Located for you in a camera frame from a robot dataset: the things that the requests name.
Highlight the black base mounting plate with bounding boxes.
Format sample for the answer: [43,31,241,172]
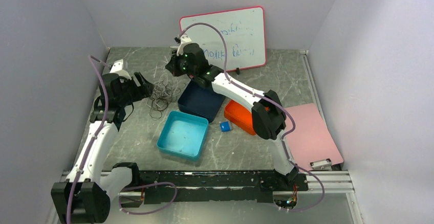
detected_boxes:
[119,170,309,208]

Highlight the brown cable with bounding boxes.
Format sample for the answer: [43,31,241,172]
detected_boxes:
[146,72,187,120]

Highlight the aluminium frame rail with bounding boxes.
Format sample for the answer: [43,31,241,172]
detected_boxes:
[46,170,365,224]

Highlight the pink-framed whiteboard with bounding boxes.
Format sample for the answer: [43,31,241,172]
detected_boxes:
[179,6,267,71]

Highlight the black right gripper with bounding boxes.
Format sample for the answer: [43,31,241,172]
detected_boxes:
[165,49,198,77]

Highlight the pink clipboard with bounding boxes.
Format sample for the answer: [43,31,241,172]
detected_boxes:
[285,103,344,171]

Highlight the teal square tray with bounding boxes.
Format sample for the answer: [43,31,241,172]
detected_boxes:
[156,110,209,162]

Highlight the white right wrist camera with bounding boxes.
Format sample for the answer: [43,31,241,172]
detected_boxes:
[175,34,192,56]

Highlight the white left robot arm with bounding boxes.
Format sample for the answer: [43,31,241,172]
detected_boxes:
[51,72,154,223]

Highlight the orange square tray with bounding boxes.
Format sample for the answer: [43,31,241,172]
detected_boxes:
[224,100,256,136]

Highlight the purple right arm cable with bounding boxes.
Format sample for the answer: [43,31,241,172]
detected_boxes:
[179,23,326,214]

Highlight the small blue white object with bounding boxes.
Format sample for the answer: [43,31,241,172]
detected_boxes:
[220,121,232,132]

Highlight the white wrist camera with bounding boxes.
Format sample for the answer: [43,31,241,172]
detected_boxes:
[175,34,192,56]
[110,59,132,80]

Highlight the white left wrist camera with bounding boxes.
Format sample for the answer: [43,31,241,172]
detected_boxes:
[110,59,132,80]

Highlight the dark blue square tray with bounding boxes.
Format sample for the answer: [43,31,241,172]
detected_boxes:
[178,81,225,123]

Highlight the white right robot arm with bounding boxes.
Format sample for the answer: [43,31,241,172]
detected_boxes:
[165,43,298,190]

